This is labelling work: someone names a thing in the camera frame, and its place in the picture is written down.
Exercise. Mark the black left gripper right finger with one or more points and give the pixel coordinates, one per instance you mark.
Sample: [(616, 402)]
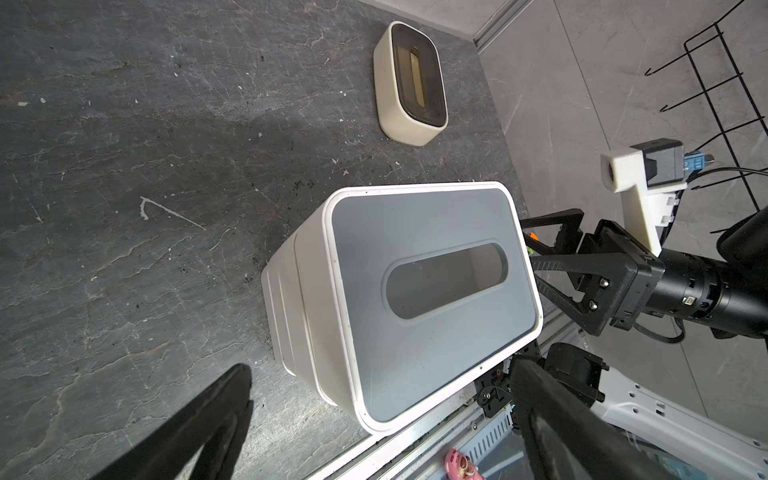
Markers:
[(560, 432)]

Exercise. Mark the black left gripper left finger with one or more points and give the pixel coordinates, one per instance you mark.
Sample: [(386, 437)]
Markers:
[(212, 427)]

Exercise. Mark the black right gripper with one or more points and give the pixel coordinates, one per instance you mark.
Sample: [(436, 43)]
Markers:
[(607, 283)]

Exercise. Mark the bamboo lid tissue box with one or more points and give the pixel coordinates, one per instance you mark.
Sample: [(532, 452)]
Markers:
[(290, 309), (271, 292)]

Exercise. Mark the grey lid tissue box front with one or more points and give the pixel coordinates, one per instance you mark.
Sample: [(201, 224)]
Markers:
[(319, 347)]

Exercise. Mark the grey lid tissue box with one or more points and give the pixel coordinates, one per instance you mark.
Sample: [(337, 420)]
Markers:
[(319, 347), (436, 287)]

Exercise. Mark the grey lid tissue box back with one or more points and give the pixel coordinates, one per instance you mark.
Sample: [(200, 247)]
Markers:
[(436, 287)]

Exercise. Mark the brown lid tissue box back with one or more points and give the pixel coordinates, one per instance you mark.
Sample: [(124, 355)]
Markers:
[(409, 87)]

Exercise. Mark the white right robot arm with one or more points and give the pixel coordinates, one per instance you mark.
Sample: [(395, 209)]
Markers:
[(670, 347)]

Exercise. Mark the pink bear figurine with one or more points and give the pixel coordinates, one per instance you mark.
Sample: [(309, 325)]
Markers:
[(459, 466)]

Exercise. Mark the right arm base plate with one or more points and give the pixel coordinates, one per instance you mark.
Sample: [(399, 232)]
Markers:
[(493, 388)]

